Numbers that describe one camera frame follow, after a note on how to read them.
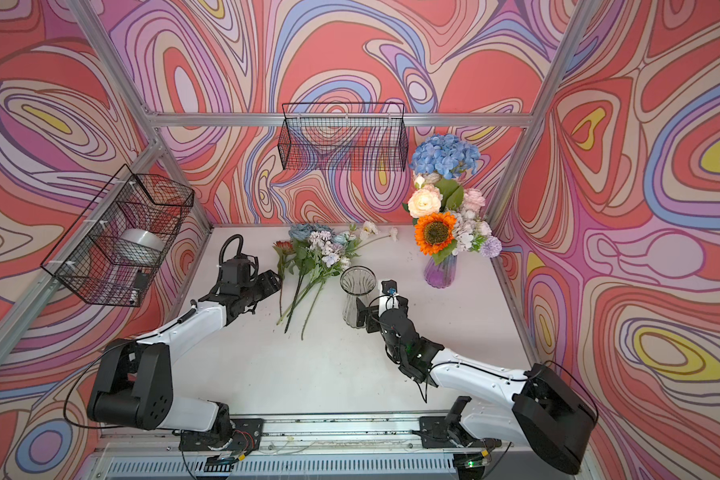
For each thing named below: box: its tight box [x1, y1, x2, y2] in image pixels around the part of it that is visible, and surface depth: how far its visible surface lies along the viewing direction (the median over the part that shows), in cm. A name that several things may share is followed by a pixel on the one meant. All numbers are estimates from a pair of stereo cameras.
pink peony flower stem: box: [463, 188, 485, 212], surface depth 85 cm
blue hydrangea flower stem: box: [409, 134, 480, 180], surface depth 76 cm
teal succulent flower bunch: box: [288, 223, 334, 240], surface depth 103 cm
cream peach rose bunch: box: [408, 184, 443, 218], surface depth 72 cm
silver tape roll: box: [114, 228, 166, 265], surface depth 74 cm
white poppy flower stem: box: [353, 221, 398, 251], surface depth 112 cm
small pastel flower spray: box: [277, 230, 360, 340], surface depth 100 cm
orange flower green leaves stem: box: [414, 212, 458, 264], surface depth 67 cm
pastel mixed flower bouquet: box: [452, 209, 502, 259], surface depth 79 cm
